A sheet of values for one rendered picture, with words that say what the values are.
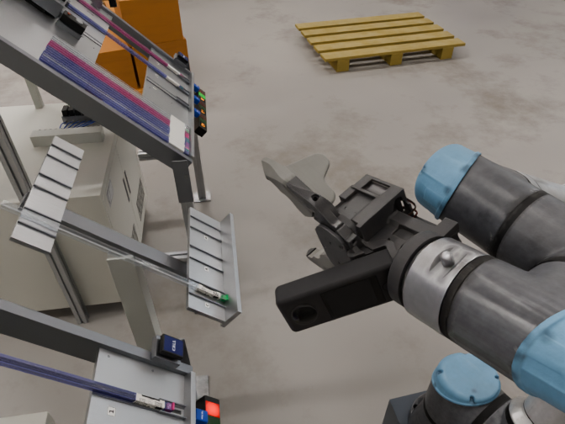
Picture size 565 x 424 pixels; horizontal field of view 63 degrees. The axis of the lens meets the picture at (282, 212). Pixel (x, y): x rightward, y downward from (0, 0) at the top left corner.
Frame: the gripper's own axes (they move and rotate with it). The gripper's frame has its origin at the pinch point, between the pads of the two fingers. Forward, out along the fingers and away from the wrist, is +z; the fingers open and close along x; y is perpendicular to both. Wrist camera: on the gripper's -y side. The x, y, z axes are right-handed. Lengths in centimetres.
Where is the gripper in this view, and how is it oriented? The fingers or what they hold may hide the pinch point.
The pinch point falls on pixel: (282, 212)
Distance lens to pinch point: 55.4
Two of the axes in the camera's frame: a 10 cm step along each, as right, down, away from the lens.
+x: -3.7, -7.2, -5.9
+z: -5.5, -3.3, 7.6
